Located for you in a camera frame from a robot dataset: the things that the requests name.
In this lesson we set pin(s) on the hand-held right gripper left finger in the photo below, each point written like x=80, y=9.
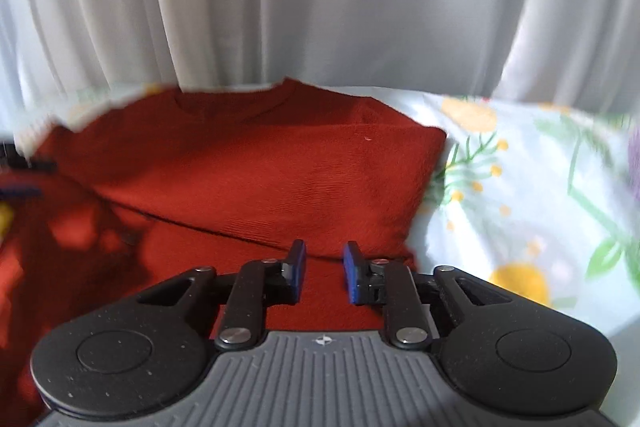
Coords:
x=299, y=268

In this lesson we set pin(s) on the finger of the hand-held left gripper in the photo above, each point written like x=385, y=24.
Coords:
x=20, y=193

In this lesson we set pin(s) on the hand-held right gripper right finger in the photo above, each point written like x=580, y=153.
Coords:
x=352, y=272

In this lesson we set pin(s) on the red knit sweater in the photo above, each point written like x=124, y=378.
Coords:
x=240, y=187

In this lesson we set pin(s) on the floral printed bedsheet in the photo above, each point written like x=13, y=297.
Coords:
x=520, y=207

